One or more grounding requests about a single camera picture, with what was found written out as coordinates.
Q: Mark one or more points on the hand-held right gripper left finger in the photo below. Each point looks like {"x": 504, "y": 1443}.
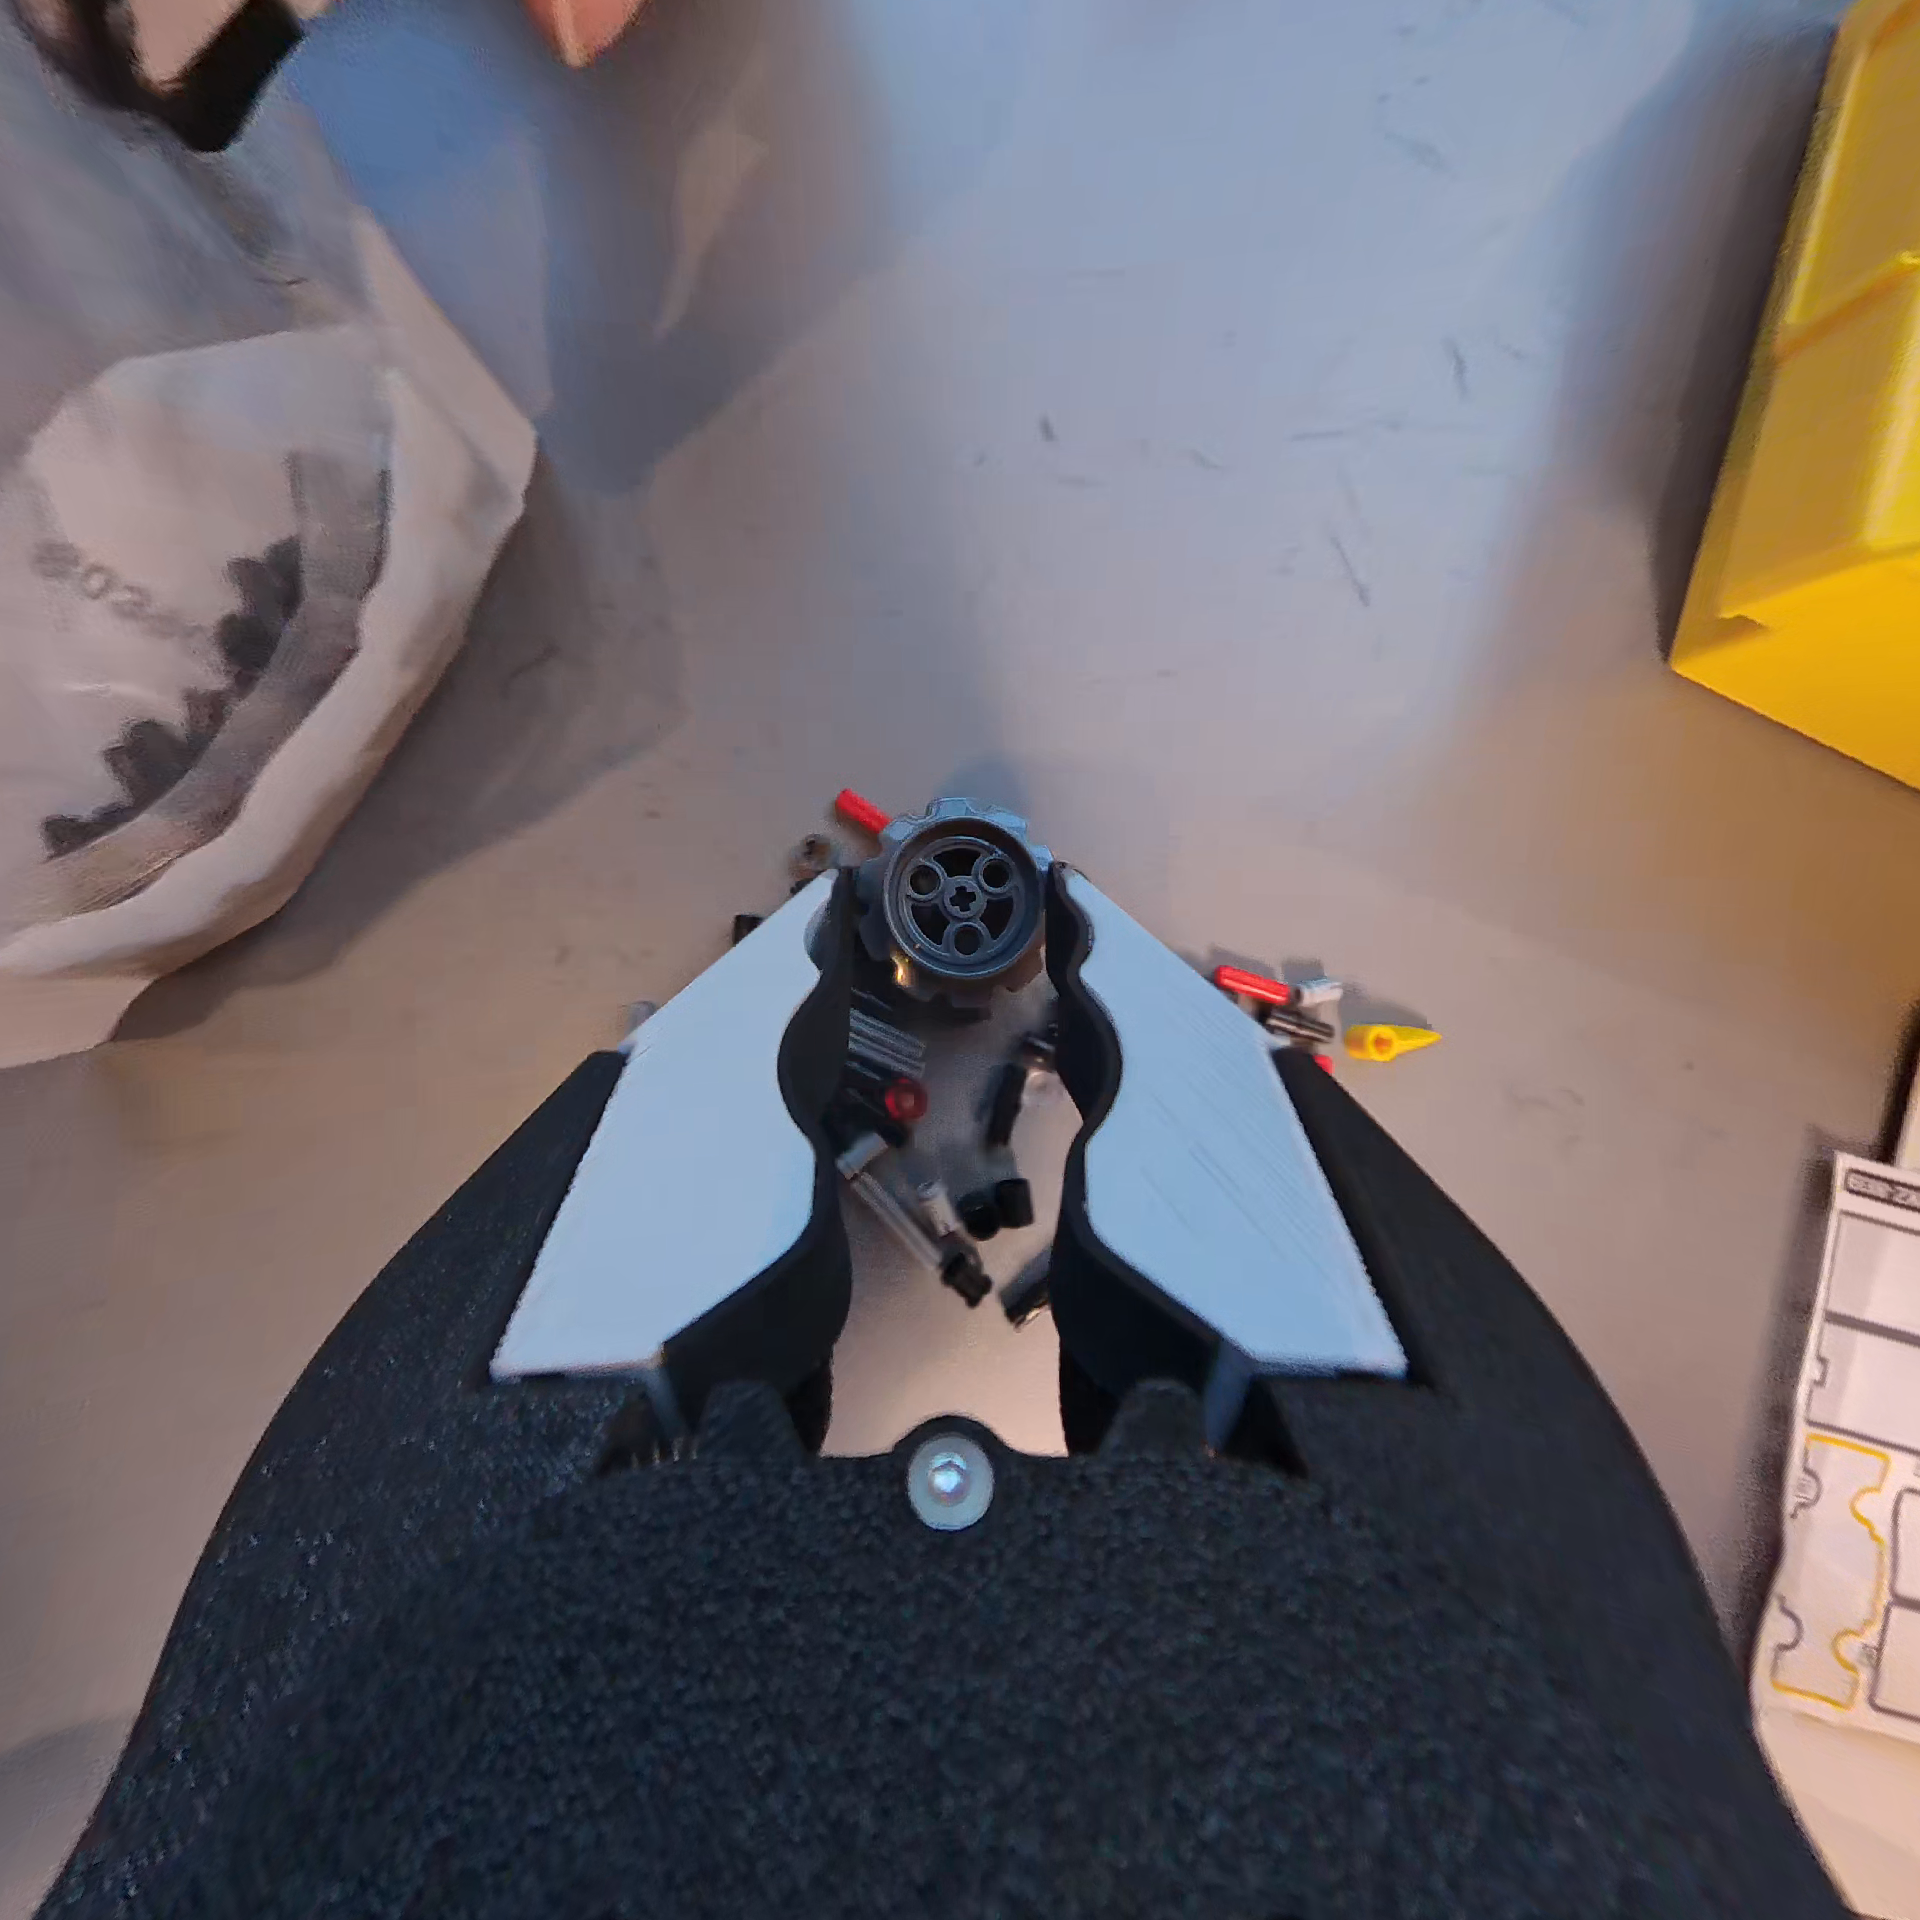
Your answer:
{"x": 674, "y": 1202}

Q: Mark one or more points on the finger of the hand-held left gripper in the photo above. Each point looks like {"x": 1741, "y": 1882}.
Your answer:
{"x": 211, "y": 45}

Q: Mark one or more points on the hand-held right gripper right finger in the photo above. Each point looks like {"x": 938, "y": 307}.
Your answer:
{"x": 1232, "y": 1202}

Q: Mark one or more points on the pile of mixed small plastic parts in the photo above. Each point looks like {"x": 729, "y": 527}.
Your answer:
{"x": 946, "y": 1156}

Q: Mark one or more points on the grey round plastic wheel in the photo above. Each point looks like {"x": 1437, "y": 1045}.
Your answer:
{"x": 962, "y": 908}

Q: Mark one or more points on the clear plastic bag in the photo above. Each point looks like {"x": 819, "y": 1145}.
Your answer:
{"x": 211, "y": 599}

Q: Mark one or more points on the grey desk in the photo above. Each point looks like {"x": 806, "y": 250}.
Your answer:
{"x": 1201, "y": 450}

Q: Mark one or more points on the person's left hand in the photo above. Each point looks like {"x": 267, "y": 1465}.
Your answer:
{"x": 584, "y": 26}

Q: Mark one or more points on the yellow storage bin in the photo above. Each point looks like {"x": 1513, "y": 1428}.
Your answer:
{"x": 1815, "y": 510}

